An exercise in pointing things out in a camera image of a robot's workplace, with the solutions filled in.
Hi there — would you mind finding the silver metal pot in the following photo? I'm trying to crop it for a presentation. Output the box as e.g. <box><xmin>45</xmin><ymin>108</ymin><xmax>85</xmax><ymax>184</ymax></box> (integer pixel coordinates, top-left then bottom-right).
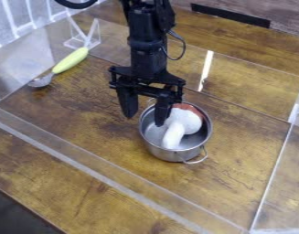
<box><xmin>140</xmin><ymin>101</ymin><xmax>213</xmax><ymax>165</ymax></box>

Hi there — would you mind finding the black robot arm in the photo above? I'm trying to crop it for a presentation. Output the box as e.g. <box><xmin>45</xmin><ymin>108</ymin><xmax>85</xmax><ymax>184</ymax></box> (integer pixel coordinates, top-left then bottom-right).
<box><xmin>109</xmin><ymin>0</ymin><xmax>186</xmax><ymax>126</ymax></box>

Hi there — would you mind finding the white red toy mushroom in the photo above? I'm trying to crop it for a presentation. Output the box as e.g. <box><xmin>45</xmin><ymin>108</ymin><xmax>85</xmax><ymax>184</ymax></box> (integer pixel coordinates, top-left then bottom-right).
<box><xmin>162</xmin><ymin>103</ymin><xmax>204</xmax><ymax>149</ymax></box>

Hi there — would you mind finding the clear acrylic stand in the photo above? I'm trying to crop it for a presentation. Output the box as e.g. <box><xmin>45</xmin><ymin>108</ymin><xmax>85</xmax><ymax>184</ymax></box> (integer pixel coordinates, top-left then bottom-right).
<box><xmin>65</xmin><ymin>17</ymin><xmax>102</xmax><ymax>49</ymax></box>

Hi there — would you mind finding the black strip on table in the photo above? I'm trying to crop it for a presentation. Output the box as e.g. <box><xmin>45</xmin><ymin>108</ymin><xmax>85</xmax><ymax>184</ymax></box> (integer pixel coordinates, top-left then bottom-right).
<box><xmin>192</xmin><ymin>3</ymin><xmax>272</xmax><ymax>28</ymax></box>

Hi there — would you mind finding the black cable loop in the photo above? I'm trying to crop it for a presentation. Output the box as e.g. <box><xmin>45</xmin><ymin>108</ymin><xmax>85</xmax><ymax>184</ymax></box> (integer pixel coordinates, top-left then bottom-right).
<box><xmin>160</xmin><ymin>28</ymin><xmax>189</xmax><ymax>61</ymax></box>

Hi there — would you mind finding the green handled metal spoon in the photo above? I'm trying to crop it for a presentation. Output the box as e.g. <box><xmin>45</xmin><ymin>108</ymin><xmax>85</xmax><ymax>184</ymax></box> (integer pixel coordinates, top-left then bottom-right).
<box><xmin>29</xmin><ymin>47</ymin><xmax>90</xmax><ymax>88</ymax></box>

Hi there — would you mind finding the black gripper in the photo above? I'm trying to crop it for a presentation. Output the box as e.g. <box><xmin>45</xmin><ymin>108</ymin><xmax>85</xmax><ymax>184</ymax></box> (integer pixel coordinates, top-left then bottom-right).
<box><xmin>109</xmin><ymin>47</ymin><xmax>186</xmax><ymax>127</ymax></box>

